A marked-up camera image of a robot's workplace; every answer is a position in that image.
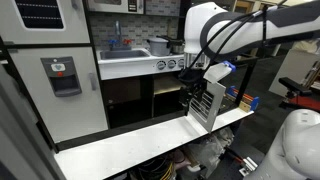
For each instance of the tan brass block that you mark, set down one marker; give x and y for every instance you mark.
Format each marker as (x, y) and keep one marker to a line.
(245, 106)

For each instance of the gray toy water dispenser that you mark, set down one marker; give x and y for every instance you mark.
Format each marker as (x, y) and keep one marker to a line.
(61, 78)

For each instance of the steel cooking pot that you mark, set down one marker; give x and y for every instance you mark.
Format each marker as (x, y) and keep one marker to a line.
(178, 48)

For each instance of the gray toy sink basin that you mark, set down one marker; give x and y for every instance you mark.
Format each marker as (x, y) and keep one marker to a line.
(123, 54)

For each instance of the white freezer door dark window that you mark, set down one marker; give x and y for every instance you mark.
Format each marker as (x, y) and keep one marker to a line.
(73, 20)

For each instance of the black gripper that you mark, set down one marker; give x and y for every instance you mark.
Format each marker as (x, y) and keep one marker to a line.
(191, 77)

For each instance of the small metal bracket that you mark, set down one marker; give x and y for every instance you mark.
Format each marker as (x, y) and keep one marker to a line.
(248, 166)

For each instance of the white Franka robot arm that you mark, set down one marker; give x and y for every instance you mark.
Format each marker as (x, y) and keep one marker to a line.
(200, 26)

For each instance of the clear plastic bag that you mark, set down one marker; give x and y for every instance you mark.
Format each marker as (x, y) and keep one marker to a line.
(208, 148)

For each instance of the black red chair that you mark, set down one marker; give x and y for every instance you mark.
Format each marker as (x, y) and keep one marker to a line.
(293, 87)

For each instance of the silver toy faucet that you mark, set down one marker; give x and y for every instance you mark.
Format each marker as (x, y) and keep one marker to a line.
(117, 31)

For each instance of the gray blurred panel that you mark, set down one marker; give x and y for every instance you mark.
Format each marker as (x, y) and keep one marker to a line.
(16, 140)

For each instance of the white toy microwave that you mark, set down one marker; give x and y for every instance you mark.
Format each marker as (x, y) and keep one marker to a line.
(110, 6)

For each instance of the white wrist camera blue mount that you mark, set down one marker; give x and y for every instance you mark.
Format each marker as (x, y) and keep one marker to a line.
(218, 71)

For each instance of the white black toy kitchen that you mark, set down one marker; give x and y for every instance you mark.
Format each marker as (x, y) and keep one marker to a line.
(130, 66)

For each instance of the gray pot with lid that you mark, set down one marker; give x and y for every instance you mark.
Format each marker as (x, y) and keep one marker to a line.
(158, 47)

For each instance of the blue rack with orange rods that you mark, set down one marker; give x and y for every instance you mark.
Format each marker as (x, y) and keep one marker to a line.
(255, 102)

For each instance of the gray stove knob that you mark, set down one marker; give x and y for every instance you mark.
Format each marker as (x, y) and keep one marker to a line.
(172, 64)
(161, 65)
(181, 63)

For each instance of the white board panel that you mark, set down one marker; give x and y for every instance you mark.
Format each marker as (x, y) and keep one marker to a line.
(293, 66)

